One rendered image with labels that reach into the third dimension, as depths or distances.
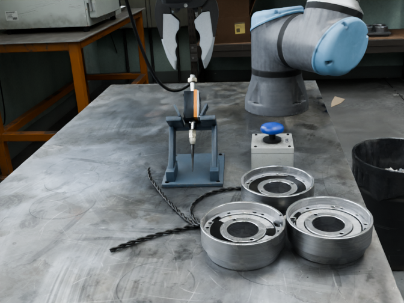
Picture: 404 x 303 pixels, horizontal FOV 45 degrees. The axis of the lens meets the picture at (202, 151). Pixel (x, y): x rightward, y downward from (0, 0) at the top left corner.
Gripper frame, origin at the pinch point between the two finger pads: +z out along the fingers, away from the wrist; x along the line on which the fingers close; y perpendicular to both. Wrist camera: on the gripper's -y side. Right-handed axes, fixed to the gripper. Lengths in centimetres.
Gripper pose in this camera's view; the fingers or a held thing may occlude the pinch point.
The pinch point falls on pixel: (189, 62)
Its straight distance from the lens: 81.0
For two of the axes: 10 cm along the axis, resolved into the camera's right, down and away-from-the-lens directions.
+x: -10.0, 0.3, 0.7
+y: 0.6, -3.8, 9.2
